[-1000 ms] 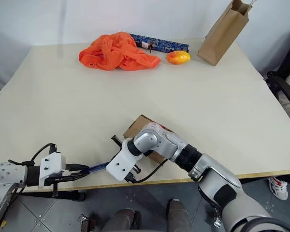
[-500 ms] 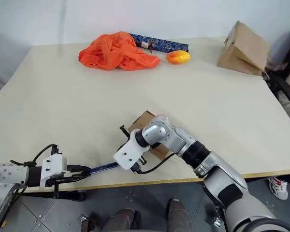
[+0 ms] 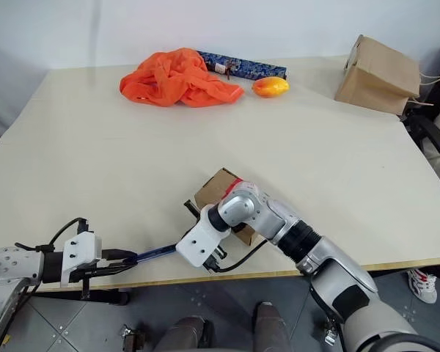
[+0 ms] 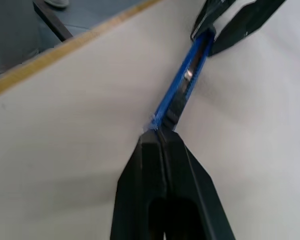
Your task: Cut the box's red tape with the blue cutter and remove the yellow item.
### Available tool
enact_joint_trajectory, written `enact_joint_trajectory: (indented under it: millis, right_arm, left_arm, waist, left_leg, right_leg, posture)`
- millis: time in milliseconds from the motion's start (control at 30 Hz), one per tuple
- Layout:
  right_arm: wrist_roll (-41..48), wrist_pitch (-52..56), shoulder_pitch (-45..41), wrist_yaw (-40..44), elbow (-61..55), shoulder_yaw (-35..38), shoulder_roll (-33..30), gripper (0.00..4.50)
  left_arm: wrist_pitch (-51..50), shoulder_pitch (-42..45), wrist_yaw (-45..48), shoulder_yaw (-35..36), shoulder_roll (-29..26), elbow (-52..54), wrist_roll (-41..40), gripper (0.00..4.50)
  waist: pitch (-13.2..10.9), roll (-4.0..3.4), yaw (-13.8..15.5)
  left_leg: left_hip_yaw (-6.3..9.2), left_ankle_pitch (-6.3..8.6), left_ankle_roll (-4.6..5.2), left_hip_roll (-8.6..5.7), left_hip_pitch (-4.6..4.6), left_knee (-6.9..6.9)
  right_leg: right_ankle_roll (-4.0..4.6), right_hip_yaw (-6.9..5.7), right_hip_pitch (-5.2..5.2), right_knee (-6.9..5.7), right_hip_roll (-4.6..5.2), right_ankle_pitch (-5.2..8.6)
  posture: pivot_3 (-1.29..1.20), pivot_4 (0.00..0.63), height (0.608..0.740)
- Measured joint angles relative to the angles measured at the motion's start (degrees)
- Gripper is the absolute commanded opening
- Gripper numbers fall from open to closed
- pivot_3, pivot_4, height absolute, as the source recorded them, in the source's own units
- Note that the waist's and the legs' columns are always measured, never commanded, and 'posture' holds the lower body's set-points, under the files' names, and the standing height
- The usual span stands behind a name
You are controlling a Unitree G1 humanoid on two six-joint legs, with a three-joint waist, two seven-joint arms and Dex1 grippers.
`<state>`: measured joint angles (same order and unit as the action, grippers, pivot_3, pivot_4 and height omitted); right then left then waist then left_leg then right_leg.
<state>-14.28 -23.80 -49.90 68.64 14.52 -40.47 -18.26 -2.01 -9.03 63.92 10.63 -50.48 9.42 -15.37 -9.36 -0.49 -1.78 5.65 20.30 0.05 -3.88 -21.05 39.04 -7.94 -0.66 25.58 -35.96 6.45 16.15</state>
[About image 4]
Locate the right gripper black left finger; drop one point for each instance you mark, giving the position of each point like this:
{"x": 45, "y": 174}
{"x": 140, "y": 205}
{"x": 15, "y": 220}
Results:
{"x": 137, "y": 190}

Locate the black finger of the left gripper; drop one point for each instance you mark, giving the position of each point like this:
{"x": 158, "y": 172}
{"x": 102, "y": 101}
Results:
{"x": 240, "y": 27}
{"x": 210, "y": 15}

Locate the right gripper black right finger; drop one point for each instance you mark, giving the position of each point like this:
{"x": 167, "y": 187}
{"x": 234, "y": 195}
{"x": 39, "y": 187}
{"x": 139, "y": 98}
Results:
{"x": 190, "y": 185}

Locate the blue box cutter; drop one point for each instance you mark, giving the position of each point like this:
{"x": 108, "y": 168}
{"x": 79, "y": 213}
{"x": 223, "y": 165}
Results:
{"x": 176, "y": 83}

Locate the white shoe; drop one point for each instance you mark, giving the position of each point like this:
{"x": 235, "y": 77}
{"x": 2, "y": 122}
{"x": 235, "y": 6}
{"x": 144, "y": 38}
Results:
{"x": 57, "y": 2}

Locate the black bar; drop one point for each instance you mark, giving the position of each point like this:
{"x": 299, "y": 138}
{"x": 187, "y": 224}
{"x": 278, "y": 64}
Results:
{"x": 53, "y": 21}

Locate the grey cylindrical stand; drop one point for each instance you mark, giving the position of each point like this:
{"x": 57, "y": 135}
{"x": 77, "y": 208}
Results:
{"x": 12, "y": 32}

